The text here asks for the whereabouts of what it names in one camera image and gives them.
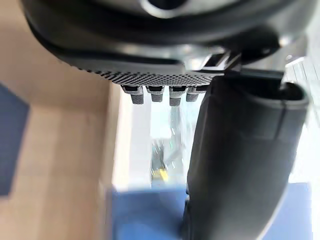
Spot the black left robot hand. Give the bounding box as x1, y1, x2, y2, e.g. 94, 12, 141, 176
21, 0, 320, 240

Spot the blue folder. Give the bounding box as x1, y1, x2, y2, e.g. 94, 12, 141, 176
106, 181, 314, 240
0, 82, 31, 199

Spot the light wood cabinet top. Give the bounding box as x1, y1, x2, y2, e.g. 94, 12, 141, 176
0, 0, 123, 240

